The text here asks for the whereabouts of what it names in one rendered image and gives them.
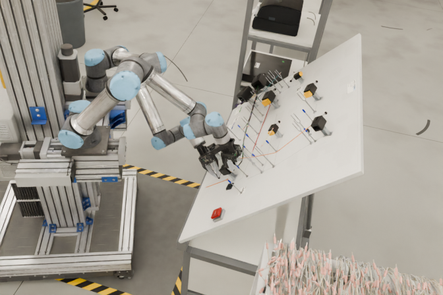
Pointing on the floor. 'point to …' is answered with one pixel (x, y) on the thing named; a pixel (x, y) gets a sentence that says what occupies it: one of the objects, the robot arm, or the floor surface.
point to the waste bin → (70, 16)
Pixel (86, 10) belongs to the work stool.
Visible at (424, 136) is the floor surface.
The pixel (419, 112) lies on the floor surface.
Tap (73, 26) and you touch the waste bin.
